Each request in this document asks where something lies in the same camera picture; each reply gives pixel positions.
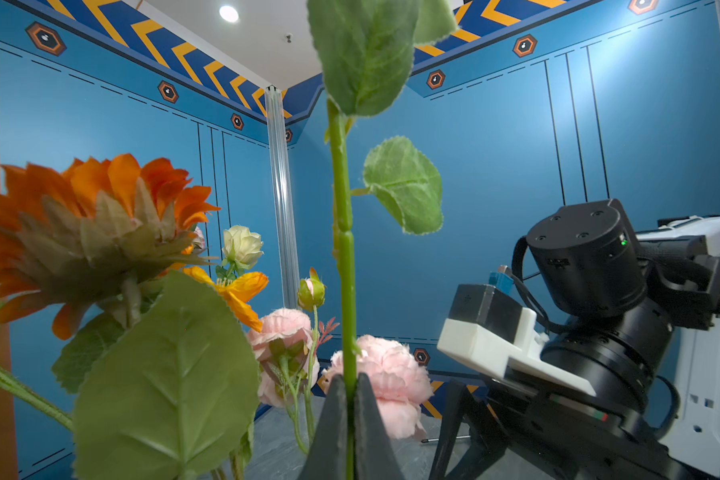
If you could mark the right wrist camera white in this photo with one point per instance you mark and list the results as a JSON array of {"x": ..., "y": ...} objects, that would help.
[{"x": 489, "y": 332}]

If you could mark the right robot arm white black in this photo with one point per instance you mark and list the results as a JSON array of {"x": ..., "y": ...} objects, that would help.
[{"x": 599, "y": 348}]

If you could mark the orange poppy flower stem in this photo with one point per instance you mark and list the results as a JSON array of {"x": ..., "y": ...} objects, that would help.
[{"x": 237, "y": 294}]

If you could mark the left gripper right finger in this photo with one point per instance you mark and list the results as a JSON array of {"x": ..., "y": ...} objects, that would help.
[{"x": 374, "y": 458}]

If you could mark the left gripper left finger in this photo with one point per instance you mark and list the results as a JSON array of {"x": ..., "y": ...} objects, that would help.
[{"x": 327, "y": 458}]

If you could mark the orange gerbera with leaf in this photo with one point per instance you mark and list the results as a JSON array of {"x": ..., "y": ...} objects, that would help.
[{"x": 164, "y": 379}]

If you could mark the pink rose bundle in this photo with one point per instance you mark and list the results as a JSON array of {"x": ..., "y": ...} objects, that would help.
[{"x": 286, "y": 347}]

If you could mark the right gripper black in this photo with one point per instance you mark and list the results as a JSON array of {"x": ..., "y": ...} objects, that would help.
[{"x": 564, "y": 433}]

